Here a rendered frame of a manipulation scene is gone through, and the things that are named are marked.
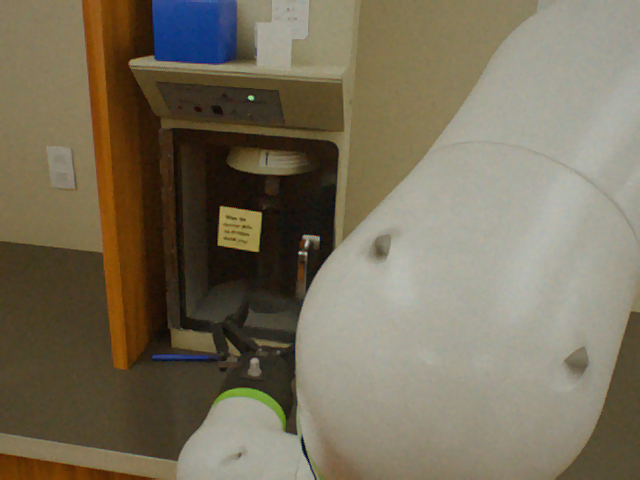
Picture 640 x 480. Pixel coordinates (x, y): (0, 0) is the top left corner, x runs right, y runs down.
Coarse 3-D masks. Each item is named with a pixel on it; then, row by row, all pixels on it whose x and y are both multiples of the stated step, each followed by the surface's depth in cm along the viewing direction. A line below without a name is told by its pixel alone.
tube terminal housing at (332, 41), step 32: (256, 0) 92; (320, 0) 90; (352, 0) 90; (320, 32) 92; (352, 32) 92; (320, 64) 94; (352, 64) 97; (352, 96) 104; (192, 128) 101; (224, 128) 100; (256, 128) 99; (288, 128) 98
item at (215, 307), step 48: (192, 144) 101; (240, 144) 99; (288, 144) 98; (192, 192) 104; (240, 192) 103; (288, 192) 101; (336, 192) 101; (192, 240) 108; (288, 240) 105; (192, 288) 111; (240, 288) 110; (288, 288) 108; (288, 336) 112
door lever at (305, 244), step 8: (304, 240) 104; (304, 248) 102; (312, 248) 104; (304, 256) 100; (304, 264) 100; (304, 272) 101; (304, 280) 102; (296, 288) 103; (304, 288) 102; (296, 296) 103; (304, 296) 103
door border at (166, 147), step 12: (168, 132) 101; (168, 144) 101; (168, 156) 102; (168, 168) 103; (168, 180) 104; (168, 192) 105; (168, 204) 106; (168, 216) 106; (168, 228) 107; (168, 240) 108; (168, 252) 109; (168, 264) 110; (168, 288) 112; (168, 312) 114; (180, 324) 115
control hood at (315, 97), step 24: (144, 72) 87; (168, 72) 87; (192, 72) 86; (216, 72) 85; (240, 72) 85; (264, 72) 84; (288, 72) 84; (312, 72) 84; (336, 72) 85; (288, 96) 88; (312, 96) 87; (336, 96) 86; (216, 120) 97; (240, 120) 96; (288, 120) 94; (312, 120) 93; (336, 120) 92
